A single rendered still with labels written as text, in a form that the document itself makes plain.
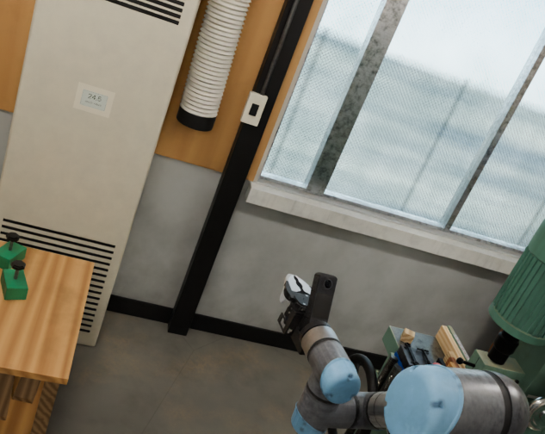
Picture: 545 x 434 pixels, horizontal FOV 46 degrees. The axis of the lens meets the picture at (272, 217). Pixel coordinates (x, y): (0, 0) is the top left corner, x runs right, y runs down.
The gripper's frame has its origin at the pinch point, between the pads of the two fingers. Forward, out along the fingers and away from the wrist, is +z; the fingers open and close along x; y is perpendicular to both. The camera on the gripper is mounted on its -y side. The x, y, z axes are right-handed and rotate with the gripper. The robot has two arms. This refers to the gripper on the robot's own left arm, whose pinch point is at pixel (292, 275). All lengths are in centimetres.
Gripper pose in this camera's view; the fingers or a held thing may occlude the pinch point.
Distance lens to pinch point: 150.8
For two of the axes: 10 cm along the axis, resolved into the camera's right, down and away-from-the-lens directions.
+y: -4.2, 8.4, 3.6
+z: -2.8, -4.9, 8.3
